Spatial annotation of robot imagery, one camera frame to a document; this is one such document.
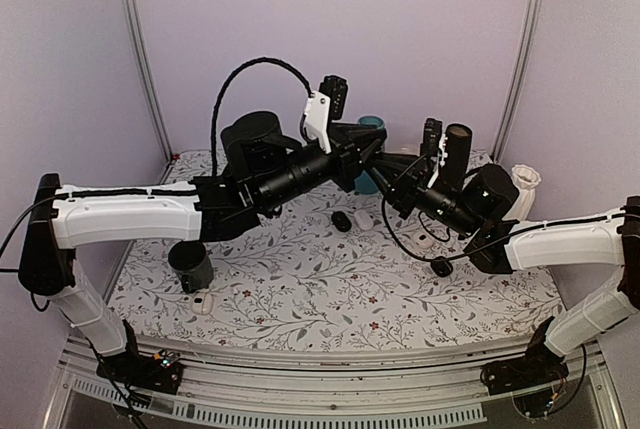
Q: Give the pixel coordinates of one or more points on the aluminium frame post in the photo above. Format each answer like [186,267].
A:
[134,24]
[516,85]

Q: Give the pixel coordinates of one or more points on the floral patterned table mat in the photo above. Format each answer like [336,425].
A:
[296,283]

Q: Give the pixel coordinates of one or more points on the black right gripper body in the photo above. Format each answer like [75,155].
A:
[417,183]

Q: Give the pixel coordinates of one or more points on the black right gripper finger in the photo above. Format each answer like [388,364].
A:
[385,180]
[395,162]

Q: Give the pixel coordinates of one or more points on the dark grey mug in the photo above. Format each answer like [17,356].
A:
[190,262]

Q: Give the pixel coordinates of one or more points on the right rear aluminium frame post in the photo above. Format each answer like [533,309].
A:
[516,85]

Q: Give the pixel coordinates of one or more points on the white square earbud case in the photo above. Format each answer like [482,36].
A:
[202,304]

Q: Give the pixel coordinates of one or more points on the white ribbed vase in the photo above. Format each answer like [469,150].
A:
[525,179]

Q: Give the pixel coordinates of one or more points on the front aluminium rail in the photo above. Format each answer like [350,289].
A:
[409,388]

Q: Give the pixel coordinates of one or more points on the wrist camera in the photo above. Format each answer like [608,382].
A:
[432,139]
[336,88]

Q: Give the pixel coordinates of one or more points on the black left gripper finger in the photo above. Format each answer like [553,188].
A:
[366,152]
[363,133]

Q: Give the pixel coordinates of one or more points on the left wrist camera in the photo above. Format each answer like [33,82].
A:
[336,88]

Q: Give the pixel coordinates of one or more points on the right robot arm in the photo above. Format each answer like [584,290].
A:
[475,204]

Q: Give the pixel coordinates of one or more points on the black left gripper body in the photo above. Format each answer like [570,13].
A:
[346,152]

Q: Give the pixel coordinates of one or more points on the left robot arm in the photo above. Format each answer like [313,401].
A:
[264,170]

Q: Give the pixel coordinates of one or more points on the white oval earbud case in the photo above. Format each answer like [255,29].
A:
[363,220]

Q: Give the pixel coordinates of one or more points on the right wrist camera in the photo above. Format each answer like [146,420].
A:
[432,139]

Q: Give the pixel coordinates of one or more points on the black oval earbud case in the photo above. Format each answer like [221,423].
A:
[341,221]

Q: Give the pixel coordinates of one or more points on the dark brown tall vase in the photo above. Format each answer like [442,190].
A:
[457,148]

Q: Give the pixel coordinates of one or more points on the small black round case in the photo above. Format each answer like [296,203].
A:
[441,267]

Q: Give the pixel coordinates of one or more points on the left rear aluminium frame post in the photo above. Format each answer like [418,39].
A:
[134,24]

